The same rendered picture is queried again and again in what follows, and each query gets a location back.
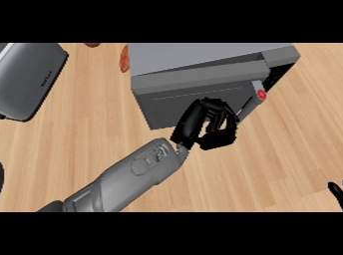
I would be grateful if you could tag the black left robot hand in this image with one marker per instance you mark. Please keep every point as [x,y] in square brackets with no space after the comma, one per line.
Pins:
[192,124]

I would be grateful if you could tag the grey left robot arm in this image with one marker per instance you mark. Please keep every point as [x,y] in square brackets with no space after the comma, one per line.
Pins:
[128,177]

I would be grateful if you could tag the grey microwave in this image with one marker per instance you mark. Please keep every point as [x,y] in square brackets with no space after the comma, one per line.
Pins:
[198,83]

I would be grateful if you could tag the reddish brown round object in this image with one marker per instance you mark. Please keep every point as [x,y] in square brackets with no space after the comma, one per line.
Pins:
[124,59]

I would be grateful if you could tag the small brown object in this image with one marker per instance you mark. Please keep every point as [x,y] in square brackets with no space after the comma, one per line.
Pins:
[93,44]

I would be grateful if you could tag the silver toaster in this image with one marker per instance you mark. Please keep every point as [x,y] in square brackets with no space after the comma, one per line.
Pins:
[19,79]

